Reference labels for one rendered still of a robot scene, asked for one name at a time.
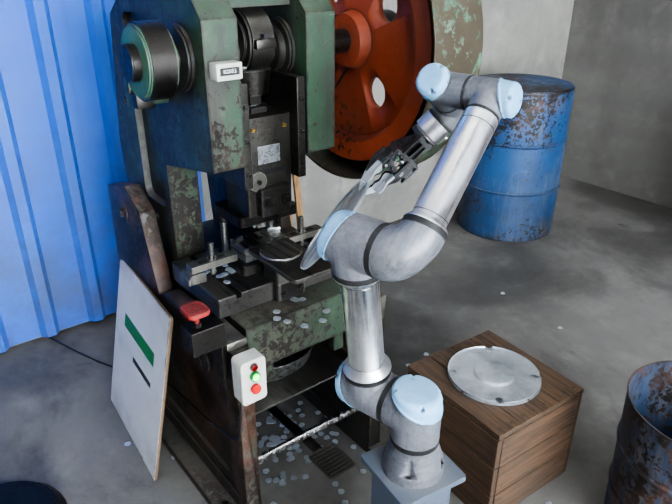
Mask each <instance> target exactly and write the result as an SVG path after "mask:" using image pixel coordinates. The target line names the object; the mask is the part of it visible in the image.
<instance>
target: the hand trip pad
mask: <svg viewBox="0 0 672 504"><path fill-rule="evenodd" d="M180 312H181V313H182V314H183V315H184V316H185V317H186V318H187V319H188V320H190V321H193V324H199V319H201V318H204V317H206V316H208V315H209V314H210V309H209V308H208V307H207V306H206V305H205V304H204V303H202V302H201V301H197V300H196V301H193V302H190V303H187V304H184V305H182V306H181V307H180Z"/></svg>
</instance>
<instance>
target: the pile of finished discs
mask: <svg viewBox="0 0 672 504"><path fill-rule="evenodd" d="M448 376H449V379H450V381H451V383H452V384H453V385H454V387H455V388H456V389H457V390H459V391H460V392H461V391H463V393H462V394H464V395H466V396H467V397H469V398H471V399H473V400H476V401H478V402H481V403H485V404H489V405H495V406H514V405H519V404H523V403H526V402H528V400H527V399H529V400H531V399H533V398H534V397H535V396H536V395H537V394H538V393H539V391H540V388H541V381H542V379H541V377H540V372H539V370H538V369H537V367H536V366H535V365H534V364H533V363H532V362H531V361H530V360H528V359H527V358H525V357H524V356H522V355H520V354H518V353H516V352H514V351H511V350H508V349H504V348H500V347H494V346H493V347H492V348H487V347H485V346H475V347H470V348H466V349H463V350H461V351H459V352H457V353H456V354H455V355H454V356H453V357H452V358H451V359H450V361H449V364H448Z"/></svg>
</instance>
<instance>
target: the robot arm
mask: <svg viewBox="0 0 672 504"><path fill-rule="evenodd" d="M416 88H417V90H418V92H419V93H420V94H421V95H422V97H423V98H424V99H425V100H427V101H428V102H429V103H430V104H431V105H432V107H431V108H430V109H429V110H428V111H427V112H426V113H425V114H424V115H423V116H421V117H420V118H419V119H418V120H417V124H415V125H413V126H412V127H411V128H412V130H413V131H414V132H415V135H414V134H412V135H409V136H406V137H403V138H400V139H397V140H394V141H393V142H390V145H389V146H387V147H385V146H383V147H382V148H381V149H380V150H378V151H376V152H375V153H374V154H373V155H372V157H371V158H370V161H369V163H368V165H367V167H366V169H365V171H364V173H363V176H362V178H361V180H360V184H359V191H361V190H362V189H363V188H364V187H365V186H366V184H367V183H368V182H369V181H370V180H372V178H373V177H374V175H375V174H378V173H380V172H381V171H382V170H383V167H382V165H383V166H384V167H385V168H387V169H388V170H389V171H384V172H383V173H382V174H381V177H380V178H379V179H378V180H375V181H374V182H373V184H371V185H370V186H369V188H368V191H367V193H366V194H371V193H374V192H377V193H381V192H383V191H384V189H385V187H386V186H388V185H391V184H394V183H397V182H400V181H401V183H404V182H405V181H406V180H407V179H408V178H409V177H410V176H411V175H412V174H414V173H415V172H416V171H417V170H418V167H417V164H416V161H415V160H416V159H417V158H418V157H419V156H420V155H421V154H423V153H424V152H425V151H426V150H428V151H429V150H430V149H433V148H434V147H435V144H439V143H440V142H441V141H442V140H443V139H444V140H447V139H448V137H447V136H448V135H449V134H450V133H451V132H452V131H453V133H452V135H451V137H450V139H449V141H448V143H447V145H446V146H445V148H444V150H443V152H442V154H441V156H440V158H439V160H438V162H437V164H436V166H435V168H434V170H433V171H432V173H431V175H430V177H429V179H428V181H427V183H426V185H425V187H424V189H423V191H422V193H421V194H420V196H419V198H418V200H417V202H416V204H415V206H414V208H413V210H412V211H410V212H407V213H405V214H404V216H403V218H402V220H401V222H400V223H398V224H396V225H395V224H391V223H388V222H385V221H382V220H379V219H376V218H373V217H370V216H366V215H363V214H361V213H360V212H353V211H349V210H340V211H337V212H335V213H334V214H332V215H331V216H330V217H329V218H328V219H327V220H326V222H325V223H324V225H323V227H322V229H321V230H320V233H319V235H318V239H317V252H318V254H319V256H320V257H321V258H323V260H325V261H329V262H330V265H331V273H332V277H333V279H334V280H335V281H336V282H337V283H338V284H340V289H341V298H342V307H343V316H344V325H345V334H346V343H347V352H348V357H347V358H346V359H345V360H344V361H343V363H342V364H341V365H340V367H339V369H338V371H337V374H338V376H337V377H336V378H335V390H336V393H337V395H338V397H339V398H340V399H341V400H342V401H343V402H345V403H346V404H347V405H348V406H350V407H352V408H355V409H357V410H359V411H361V412H363V413H365V414H366V415H368V416H370V417H372V418H374V419H376V420H377V421H379V422H381V423H383V424H385V425H386V426H388V427H390V438H389V440H388V442H387V445H386V446H385V448H384V450H383V453H382V461H381V466H382V470H383V472H384V474H385V475H386V477H387V478H388V479H389V480H390V481H392V482H393V483H395V484H396V485H399V486H401V487H404V488H408V489H424V488H428V487H430V486H433V485H434V484H436V483H437V482H438V481H439V480H440V479H441V477H442V475H443V472H444V457H443V454H442V450H441V447H440V444H439V438H440V428H441V418H442V415H443V398H442V394H441V391H440V389H439V388H438V387H437V385H436V384H435V383H433V382H432V381H431V380H429V379H427V378H425V377H423V376H420V375H415V376H412V375H411V374H409V375H404V376H401V377H399V376H397V375H395V374H393V373H392V366H391V361H390V359H389V357H388V356H387V355H386V354H385V353H384V343H383V329H382V315H381V300H380V286H379V281H384V282H396V281H401V280H404V279H407V278H409V277H411V276H413V275H415V274H416V273H418V272H419V271H421V270H422V269H423V268H425V267H426V266H427V265H428V264H429V263H430V262H431V261H432V260H433V259H434V258H435V256H436V255H437V254H438V253H439V251H440V250H441V248H442V247H443V245H444V243H445V241H446V239H447V237H448V232H447V229H446V227H447V225H448V223H449V221H450V219H451V217H452V215H453V213H454V211H455V209H456V207H457V205H458V203H459V201H460V199H461V197H462V195H463V193H464V191H465V189H466V187H467V185H468V183H469V181H470V179H471V177H472V175H473V173H474V171H475V169H476V167H477V165H478V163H479V161H480V159H481V157H482V155H483V153H484V151H485V150H486V148H487V146H488V144H489V142H490V140H491V138H492V136H493V134H494V132H495V130H496V128H497V126H498V124H499V122H500V120H501V118H504V119H505V118H513V117H514V116H515V115H516V114H517V113H518V112H519V110H520V107H521V104H522V99H523V90H522V87H521V85H520V84H519V83H518V82H516V81H511V80H505V79H503V78H492V77H484V76H477V75H472V74H465V73H457V72H450V71H449V70H448V69H447V68H446V67H445V66H443V65H442V64H439V63H430V64H428V65H426V66H425V67H423V68H422V69H421V70H420V72H419V73H418V75H417V78H416ZM412 171H413V172H412ZM411 172H412V173H411ZM410 173H411V174H410ZM409 174H410V175H409ZM407 175H409V176H408V177H407V178H406V179H405V177H406V176H407Z"/></svg>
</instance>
